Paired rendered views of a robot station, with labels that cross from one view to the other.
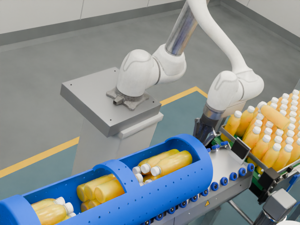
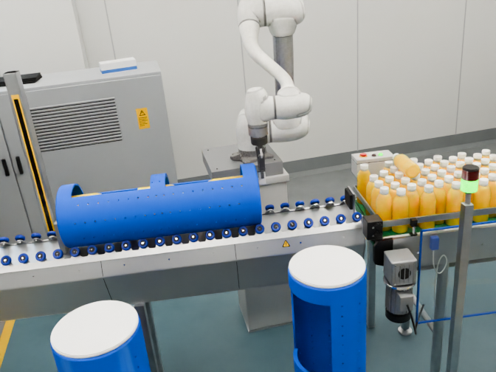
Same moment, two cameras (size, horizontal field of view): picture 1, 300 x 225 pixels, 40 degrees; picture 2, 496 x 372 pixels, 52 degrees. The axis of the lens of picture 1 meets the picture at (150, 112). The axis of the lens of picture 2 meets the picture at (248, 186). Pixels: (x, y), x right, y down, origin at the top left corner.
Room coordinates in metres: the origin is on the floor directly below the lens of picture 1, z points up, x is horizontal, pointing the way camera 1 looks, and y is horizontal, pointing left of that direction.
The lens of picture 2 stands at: (-0.04, -1.80, 2.07)
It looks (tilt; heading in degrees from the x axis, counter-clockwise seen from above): 23 degrees down; 47
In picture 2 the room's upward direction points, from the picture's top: 5 degrees counter-clockwise
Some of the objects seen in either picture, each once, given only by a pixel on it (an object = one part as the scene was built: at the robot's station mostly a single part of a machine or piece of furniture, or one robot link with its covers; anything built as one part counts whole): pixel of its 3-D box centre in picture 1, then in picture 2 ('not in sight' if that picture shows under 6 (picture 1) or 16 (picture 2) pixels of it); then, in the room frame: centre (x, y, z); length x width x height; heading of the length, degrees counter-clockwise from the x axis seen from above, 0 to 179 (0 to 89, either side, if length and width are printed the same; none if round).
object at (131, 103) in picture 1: (127, 93); (249, 152); (1.81, 0.15, 1.10); 0.22 x 0.18 x 0.06; 160
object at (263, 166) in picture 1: (245, 150); (366, 204); (1.86, -0.58, 0.96); 0.40 x 0.01 x 0.03; 51
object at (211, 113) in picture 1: (214, 109); (258, 129); (1.50, -0.26, 1.39); 0.09 x 0.09 x 0.06
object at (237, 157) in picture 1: (238, 151); (349, 201); (1.80, -0.53, 0.99); 0.10 x 0.02 x 0.12; 51
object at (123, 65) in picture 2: not in sight; (117, 66); (1.85, 1.43, 1.48); 0.24 x 0.12 x 0.08; 156
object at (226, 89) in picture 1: (225, 89); (259, 105); (1.51, -0.27, 1.50); 0.13 x 0.11 x 0.16; 136
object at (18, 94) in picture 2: not in sight; (54, 234); (0.85, 0.67, 0.85); 0.06 x 0.06 x 1.70; 51
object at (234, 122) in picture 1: (231, 127); (364, 184); (1.99, -0.48, 0.99); 0.07 x 0.07 x 0.19
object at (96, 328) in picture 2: not in sight; (95, 327); (0.50, -0.44, 1.03); 0.28 x 0.28 x 0.01
